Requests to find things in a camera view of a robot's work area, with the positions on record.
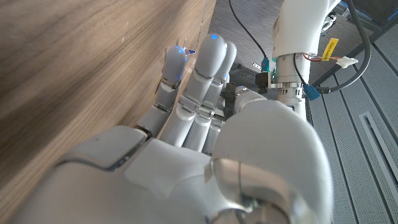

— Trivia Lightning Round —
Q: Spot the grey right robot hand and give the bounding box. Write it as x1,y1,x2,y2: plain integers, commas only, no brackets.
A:
9,33,335,224

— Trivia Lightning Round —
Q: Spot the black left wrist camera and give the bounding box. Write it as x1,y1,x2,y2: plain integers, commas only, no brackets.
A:
255,72,272,95

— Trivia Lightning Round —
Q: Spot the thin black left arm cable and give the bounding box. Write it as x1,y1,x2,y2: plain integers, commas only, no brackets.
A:
228,0,269,60

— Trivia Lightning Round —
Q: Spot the yellow cable label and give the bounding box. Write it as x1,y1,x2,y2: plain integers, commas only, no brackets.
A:
321,37,340,62

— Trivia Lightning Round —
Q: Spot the white cable connector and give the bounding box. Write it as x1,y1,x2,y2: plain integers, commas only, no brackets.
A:
335,56,359,70

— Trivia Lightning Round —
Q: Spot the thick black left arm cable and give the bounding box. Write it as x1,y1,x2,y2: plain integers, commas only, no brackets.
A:
313,0,373,95

